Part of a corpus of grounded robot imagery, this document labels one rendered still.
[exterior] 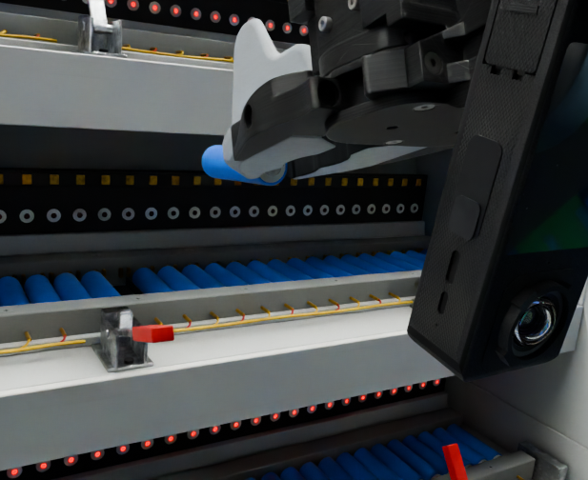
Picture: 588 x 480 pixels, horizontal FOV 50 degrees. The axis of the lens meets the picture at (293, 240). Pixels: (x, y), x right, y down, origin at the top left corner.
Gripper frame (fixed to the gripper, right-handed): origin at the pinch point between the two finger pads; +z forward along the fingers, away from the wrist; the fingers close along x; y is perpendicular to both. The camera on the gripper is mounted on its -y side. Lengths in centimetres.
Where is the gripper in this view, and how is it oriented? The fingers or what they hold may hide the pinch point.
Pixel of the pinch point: (268, 170)
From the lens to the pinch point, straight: 29.8
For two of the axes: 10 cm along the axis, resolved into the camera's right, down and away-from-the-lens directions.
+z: -5.1, 1.1, 8.5
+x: -8.5, 0.4, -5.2
